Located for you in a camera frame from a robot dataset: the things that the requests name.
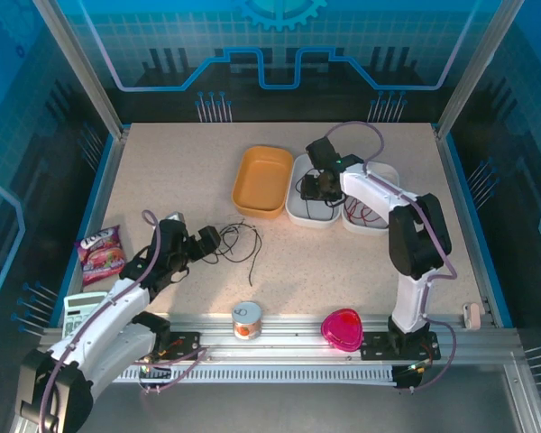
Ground black cable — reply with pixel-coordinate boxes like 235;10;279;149
205;219;263;288
295;170;344;222

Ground red cable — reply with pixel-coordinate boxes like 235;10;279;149
344;196;387;226

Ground white plastic bin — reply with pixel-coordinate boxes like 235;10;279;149
341;160;400;237
285;153;346;229

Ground orange plastic bin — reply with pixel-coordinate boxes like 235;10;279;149
231;145;295;221

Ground purple candy bag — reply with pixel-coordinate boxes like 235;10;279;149
74;225;129;287

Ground tin can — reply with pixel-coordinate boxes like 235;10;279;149
231;300;263;341

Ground light blue calculator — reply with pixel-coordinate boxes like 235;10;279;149
62;290;109;339

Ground pink plastic container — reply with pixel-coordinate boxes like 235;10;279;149
320;308;364;352

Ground beige clip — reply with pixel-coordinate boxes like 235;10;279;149
461;302;481;329

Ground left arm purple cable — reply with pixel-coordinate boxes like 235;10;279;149
38;209;208;433

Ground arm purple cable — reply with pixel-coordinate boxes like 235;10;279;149
326;120;459;393
38;209;208;433

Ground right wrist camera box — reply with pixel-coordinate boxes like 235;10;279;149
305;137;340;169

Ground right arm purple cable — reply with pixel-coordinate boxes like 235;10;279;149
326;120;459;393

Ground aluminium table side rail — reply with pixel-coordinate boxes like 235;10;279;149
44;128;130;333
435;130;501;328

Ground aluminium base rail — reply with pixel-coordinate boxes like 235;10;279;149
35;313;522;364

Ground white slotted cable duct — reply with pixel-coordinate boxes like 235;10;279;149
112;364;396;385

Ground aluminium frame post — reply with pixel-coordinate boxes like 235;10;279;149
31;0;131;139
432;0;527;141

